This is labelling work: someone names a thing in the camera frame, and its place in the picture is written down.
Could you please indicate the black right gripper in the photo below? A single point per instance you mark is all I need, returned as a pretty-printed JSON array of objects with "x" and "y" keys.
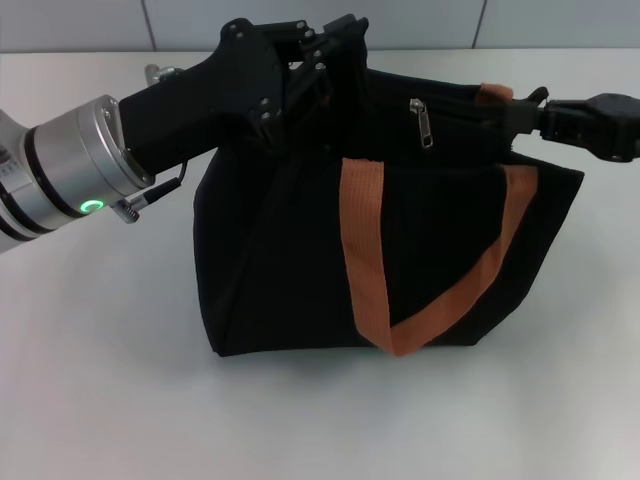
[{"x": 620, "y": 125}]

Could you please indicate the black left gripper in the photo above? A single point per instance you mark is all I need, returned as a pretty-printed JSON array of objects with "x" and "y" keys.
[{"x": 210, "y": 105}]

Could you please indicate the silver zipper pull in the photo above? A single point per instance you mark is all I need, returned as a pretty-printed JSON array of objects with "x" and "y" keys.
[{"x": 425, "y": 127}]

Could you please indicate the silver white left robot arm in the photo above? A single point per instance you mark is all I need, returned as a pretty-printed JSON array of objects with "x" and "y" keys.
[{"x": 65, "y": 165}]

